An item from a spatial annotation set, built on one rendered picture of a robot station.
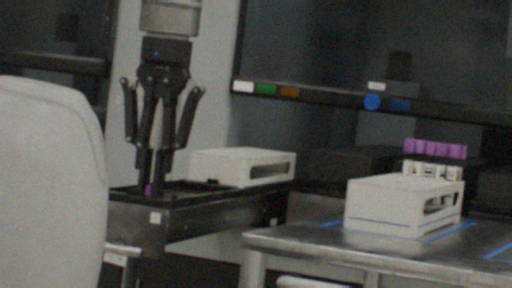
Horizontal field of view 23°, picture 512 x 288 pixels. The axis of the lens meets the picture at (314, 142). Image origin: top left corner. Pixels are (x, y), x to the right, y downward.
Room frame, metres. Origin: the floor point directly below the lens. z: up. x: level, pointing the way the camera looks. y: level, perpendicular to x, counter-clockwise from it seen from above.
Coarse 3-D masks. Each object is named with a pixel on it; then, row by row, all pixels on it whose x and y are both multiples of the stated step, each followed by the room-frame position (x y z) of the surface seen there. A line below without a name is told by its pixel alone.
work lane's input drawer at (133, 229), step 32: (128, 192) 1.77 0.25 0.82; (192, 192) 2.03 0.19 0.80; (224, 192) 1.96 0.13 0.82; (256, 192) 2.12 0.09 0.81; (288, 192) 2.26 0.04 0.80; (128, 224) 1.74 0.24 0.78; (160, 224) 1.72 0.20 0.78; (192, 224) 1.81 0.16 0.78; (224, 224) 1.95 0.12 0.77; (160, 256) 1.72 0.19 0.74
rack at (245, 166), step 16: (192, 160) 2.09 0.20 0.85; (208, 160) 2.08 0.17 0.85; (224, 160) 2.07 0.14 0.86; (240, 160) 2.07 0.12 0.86; (256, 160) 2.12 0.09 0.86; (272, 160) 2.21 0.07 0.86; (288, 160) 2.30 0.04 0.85; (192, 176) 2.09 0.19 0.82; (208, 176) 2.08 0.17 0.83; (224, 176) 2.07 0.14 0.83; (240, 176) 2.07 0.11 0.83; (256, 176) 2.36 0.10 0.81; (272, 176) 2.22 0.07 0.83; (288, 176) 2.31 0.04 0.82
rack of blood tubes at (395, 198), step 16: (384, 176) 1.81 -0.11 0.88; (400, 176) 1.85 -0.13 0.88; (416, 176) 1.88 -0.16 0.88; (352, 192) 1.65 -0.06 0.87; (368, 192) 1.64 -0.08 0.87; (384, 192) 1.64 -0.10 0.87; (400, 192) 1.63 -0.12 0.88; (416, 192) 1.63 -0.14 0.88; (432, 192) 1.69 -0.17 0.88; (448, 192) 1.80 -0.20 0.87; (352, 208) 1.65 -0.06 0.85; (368, 208) 1.64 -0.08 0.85; (384, 208) 1.64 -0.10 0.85; (400, 208) 1.63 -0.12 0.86; (416, 208) 1.63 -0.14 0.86; (432, 208) 1.80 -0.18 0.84; (448, 208) 1.83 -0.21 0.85; (352, 224) 1.65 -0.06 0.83; (368, 224) 1.64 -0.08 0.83; (384, 224) 1.64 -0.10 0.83; (416, 224) 1.63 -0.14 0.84; (432, 224) 1.72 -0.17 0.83
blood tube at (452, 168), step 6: (450, 150) 1.87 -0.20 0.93; (456, 150) 1.87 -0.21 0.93; (450, 156) 1.87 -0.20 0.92; (456, 156) 1.87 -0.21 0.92; (450, 162) 1.87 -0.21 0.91; (456, 162) 1.87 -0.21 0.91; (450, 168) 1.87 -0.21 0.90; (456, 168) 1.87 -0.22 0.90; (450, 174) 1.87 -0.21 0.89; (450, 180) 1.87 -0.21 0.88; (450, 198) 1.87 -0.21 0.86; (444, 204) 1.87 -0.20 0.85; (450, 204) 1.87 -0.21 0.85
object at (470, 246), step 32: (288, 224) 1.61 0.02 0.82; (320, 224) 1.65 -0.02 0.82; (448, 224) 1.84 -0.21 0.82; (480, 224) 1.90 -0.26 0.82; (256, 256) 1.47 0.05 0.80; (288, 256) 1.45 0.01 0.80; (320, 256) 1.44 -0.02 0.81; (352, 256) 1.43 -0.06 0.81; (384, 256) 1.42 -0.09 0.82; (416, 256) 1.45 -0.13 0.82; (448, 256) 1.48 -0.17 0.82; (480, 256) 1.52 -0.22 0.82
